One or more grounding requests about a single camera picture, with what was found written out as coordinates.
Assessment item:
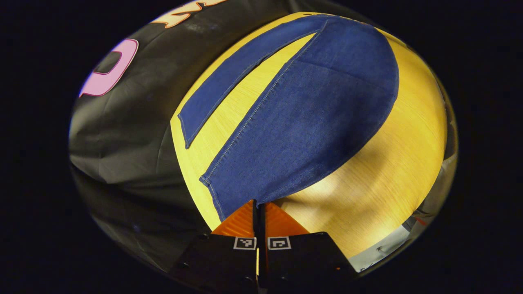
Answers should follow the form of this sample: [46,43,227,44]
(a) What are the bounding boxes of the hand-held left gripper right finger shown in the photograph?
[258,202,357,291]

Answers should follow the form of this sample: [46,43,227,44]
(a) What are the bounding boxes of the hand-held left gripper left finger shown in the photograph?
[168,199,259,291]

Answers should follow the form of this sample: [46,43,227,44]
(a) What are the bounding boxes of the blue denim jeans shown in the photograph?
[178,14,400,223]

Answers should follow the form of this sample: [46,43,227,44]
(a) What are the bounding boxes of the black backdrop cloth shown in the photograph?
[68,0,297,275]

